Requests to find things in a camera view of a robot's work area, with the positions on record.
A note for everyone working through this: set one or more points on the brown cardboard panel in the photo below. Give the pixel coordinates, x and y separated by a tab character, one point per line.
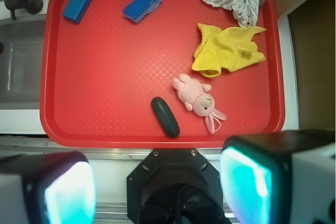
312	27

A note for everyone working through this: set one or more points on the blue sponge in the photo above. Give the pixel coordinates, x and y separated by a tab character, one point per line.
138	9

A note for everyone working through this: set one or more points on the yellow knitted cloth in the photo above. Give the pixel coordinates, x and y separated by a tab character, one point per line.
231	49

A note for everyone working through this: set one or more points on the blue rectangular block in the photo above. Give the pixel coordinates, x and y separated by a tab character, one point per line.
75	10

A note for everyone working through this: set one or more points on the pink plush bunny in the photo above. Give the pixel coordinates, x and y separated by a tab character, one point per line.
196	98

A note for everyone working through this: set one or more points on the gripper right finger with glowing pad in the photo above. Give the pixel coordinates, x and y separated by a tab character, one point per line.
282	177

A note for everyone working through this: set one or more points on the dark green toy cucumber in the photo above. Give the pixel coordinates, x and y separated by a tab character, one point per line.
165	117

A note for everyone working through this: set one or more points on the grey sink basin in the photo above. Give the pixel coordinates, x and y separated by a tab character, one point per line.
22	44

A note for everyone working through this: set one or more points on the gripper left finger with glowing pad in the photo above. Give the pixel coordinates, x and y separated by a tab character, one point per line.
48	188

